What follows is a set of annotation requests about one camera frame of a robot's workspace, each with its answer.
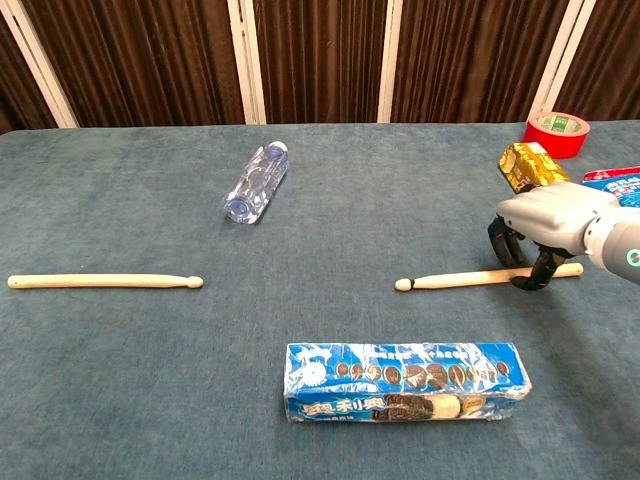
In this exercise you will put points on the gold foil snack package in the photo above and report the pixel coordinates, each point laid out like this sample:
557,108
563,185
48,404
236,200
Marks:
530,165

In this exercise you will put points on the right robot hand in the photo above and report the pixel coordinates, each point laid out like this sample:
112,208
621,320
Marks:
550,210

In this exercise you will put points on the blue snack bag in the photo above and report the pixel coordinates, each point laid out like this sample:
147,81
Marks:
630,192

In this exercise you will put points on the white screen frame post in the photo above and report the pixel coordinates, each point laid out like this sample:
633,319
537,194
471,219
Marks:
247,60
560,60
42,75
390,60

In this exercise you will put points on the teal felt table cover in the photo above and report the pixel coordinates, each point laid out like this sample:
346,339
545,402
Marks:
150,375

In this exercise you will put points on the blue Oreo cookie box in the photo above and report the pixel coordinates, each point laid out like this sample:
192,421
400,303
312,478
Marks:
400,380

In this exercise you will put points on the plain wooden drumstick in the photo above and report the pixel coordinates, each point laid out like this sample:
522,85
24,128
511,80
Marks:
100,280

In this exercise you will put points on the clear plastic water bottle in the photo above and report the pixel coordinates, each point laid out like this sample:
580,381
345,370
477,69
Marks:
255,185

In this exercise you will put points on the red tape roll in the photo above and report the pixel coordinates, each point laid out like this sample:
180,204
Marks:
545,140

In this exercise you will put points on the brown pleated curtain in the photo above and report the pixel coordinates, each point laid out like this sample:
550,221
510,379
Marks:
150,60

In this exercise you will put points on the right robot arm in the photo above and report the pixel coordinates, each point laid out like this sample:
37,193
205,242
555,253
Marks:
620,245

